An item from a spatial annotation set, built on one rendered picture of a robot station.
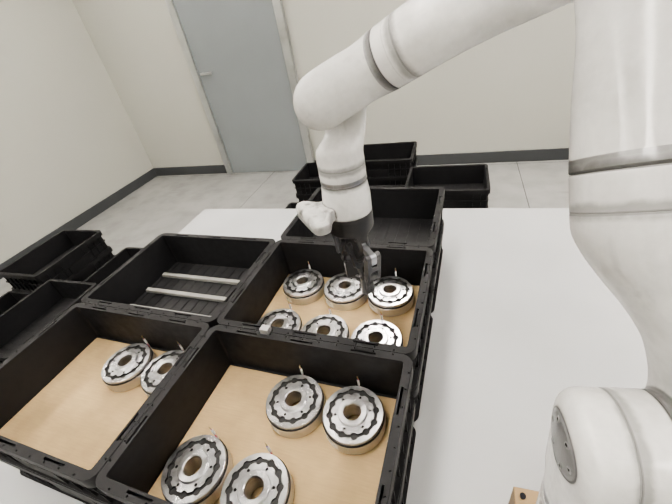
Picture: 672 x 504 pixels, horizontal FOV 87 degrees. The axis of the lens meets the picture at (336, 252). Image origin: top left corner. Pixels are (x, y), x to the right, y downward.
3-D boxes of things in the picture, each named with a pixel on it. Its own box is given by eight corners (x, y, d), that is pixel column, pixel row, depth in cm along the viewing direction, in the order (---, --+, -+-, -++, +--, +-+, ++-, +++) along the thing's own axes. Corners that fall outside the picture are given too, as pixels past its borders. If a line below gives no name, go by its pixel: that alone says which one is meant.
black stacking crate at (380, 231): (444, 222, 108) (444, 188, 102) (433, 286, 86) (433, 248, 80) (324, 218, 122) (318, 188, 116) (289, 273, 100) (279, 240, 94)
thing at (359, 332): (405, 325, 72) (405, 323, 72) (396, 366, 65) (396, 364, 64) (358, 318, 76) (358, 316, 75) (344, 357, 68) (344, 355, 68)
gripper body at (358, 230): (382, 207, 53) (387, 257, 59) (355, 189, 60) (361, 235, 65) (338, 225, 51) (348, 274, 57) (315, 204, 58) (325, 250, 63)
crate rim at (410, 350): (434, 255, 81) (434, 247, 79) (415, 364, 58) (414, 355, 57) (280, 246, 94) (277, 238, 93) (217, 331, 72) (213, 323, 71)
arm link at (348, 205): (295, 215, 57) (286, 180, 54) (355, 192, 61) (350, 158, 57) (317, 239, 50) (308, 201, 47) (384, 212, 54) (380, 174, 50)
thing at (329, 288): (370, 276, 86) (370, 274, 86) (359, 305, 79) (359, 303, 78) (332, 272, 90) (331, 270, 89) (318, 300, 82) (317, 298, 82)
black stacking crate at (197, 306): (287, 273, 100) (277, 240, 93) (232, 359, 78) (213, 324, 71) (178, 263, 114) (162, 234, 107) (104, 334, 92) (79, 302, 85)
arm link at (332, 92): (274, 94, 44) (359, 27, 35) (312, 77, 50) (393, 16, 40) (304, 145, 46) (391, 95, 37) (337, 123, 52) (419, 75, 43)
